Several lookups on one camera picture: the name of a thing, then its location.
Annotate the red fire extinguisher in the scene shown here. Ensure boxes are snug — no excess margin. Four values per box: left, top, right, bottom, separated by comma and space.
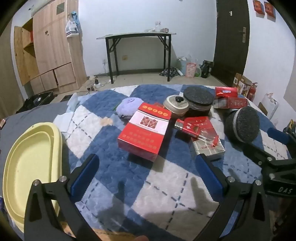
248, 82, 258, 102

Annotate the yellow plastic basin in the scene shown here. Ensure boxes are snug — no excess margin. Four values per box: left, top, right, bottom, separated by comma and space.
2, 122, 63, 233

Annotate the colourful cardboard box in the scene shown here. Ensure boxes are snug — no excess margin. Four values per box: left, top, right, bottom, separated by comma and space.
232, 73, 252, 98

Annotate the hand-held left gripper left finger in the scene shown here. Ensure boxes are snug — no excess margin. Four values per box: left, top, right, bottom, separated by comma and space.
24, 153, 100, 241

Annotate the white paper bag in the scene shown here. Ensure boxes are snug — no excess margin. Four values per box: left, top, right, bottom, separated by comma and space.
258, 93, 280, 121

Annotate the white plastic bag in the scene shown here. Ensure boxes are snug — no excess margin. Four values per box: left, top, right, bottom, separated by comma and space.
177, 57, 192, 75

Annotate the dark patterned cloth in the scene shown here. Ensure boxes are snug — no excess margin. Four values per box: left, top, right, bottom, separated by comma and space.
159, 67, 183, 77

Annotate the purple plush toy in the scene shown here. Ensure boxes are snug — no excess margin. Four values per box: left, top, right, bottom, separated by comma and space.
116, 97, 144, 120

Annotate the black folding table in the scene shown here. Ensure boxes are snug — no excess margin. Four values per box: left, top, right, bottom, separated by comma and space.
97, 32, 176, 84

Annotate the metallic cigarette box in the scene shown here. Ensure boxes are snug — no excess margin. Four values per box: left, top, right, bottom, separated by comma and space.
192, 134, 226, 161

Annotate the white cloth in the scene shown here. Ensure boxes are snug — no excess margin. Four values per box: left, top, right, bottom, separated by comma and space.
67, 93, 80, 112

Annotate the blue hanging bag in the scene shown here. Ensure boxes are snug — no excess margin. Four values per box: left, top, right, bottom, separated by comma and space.
70, 11, 80, 26

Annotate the black round sponge disc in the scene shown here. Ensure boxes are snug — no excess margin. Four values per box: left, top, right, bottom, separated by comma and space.
183, 86, 215, 117
224, 106, 260, 143

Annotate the black case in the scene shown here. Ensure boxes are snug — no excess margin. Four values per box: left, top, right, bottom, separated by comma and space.
17, 91, 54, 114

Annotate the large red carton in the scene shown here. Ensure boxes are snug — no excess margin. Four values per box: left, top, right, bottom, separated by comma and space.
117, 102, 172, 163

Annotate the white power strip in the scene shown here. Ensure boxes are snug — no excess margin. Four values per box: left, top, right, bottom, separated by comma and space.
88, 79, 100, 91

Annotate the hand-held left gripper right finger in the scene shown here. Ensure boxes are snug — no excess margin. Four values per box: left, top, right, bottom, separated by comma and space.
195, 153, 272, 241

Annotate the dark door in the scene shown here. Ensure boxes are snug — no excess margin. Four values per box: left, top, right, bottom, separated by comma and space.
213, 0, 251, 87

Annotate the red cigarette box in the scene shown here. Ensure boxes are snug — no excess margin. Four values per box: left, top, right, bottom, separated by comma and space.
215, 86, 238, 99
213, 97, 248, 109

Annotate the white hanging bag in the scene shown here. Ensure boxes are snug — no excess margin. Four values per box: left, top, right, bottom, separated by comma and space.
65, 20, 80, 39

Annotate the red box with clear end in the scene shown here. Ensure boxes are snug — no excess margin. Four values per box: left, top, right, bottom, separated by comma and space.
175, 116, 219, 144

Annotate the red wall picture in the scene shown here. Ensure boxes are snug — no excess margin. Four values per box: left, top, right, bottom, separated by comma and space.
253, 0, 265, 15
264, 2, 277, 19

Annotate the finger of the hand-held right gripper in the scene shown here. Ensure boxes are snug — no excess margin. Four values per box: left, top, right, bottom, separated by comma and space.
245, 140, 277, 166
267, 127, 296, 145

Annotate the wooden wardrobe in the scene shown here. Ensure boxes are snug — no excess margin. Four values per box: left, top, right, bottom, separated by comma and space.
13, 0, 87, 95

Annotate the round tin with black knob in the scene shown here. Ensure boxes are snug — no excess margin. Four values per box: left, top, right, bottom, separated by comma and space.
163, 95, 190, 117

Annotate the blue white checkered blanket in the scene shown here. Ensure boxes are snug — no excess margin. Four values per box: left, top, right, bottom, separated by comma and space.
53, 84, 289, 241

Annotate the pile of dark clothes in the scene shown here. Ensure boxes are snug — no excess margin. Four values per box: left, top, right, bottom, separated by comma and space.
0, 101, 77, 163

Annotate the pink paper bag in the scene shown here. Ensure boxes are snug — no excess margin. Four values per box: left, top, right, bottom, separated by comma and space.
185, 62, 197, 78

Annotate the black yellow tool bag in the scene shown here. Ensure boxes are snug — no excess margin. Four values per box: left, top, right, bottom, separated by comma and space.
283, 119, 296, 139

